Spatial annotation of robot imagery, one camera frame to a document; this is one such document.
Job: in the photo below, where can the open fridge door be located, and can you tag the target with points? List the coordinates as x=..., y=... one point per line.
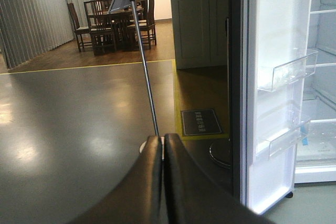
x=269, y=62

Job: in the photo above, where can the dark wooden chair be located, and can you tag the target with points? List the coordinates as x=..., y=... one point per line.
x=147, y=28
x=100, y=26
x=77, y=29

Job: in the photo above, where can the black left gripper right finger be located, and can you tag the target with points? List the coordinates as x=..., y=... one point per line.
x=192, y=197

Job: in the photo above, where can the blue tape strip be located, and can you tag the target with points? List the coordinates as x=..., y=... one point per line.
x=304, y=130

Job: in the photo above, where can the white vertical curtain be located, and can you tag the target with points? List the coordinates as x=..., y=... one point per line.
x=32, y=27

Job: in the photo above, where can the sign stand with round base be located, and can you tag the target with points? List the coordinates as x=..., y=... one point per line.
x=121, y=4

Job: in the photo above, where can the glass fridge shelf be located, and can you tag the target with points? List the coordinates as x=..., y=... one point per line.
x=323, y=11
x=321, y=65

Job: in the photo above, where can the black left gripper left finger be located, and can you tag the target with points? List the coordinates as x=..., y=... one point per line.
x=137, y=198

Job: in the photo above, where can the white cabinet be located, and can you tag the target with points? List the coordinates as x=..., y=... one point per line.
x=199, y=32

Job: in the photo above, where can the dark wooden dining table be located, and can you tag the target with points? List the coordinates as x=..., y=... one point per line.
x=120, y=20

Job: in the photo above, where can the clear lower door bin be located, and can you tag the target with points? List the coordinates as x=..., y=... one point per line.
x=279, y=130

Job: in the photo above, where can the dark floor sign sticker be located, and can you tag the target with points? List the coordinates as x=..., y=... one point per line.
x=200, y=122

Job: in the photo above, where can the clear door bin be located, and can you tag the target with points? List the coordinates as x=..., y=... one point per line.
x=272, y=78
x=279, y=130

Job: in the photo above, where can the clear upper door bin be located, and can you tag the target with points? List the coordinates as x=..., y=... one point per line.
x=272, y=78

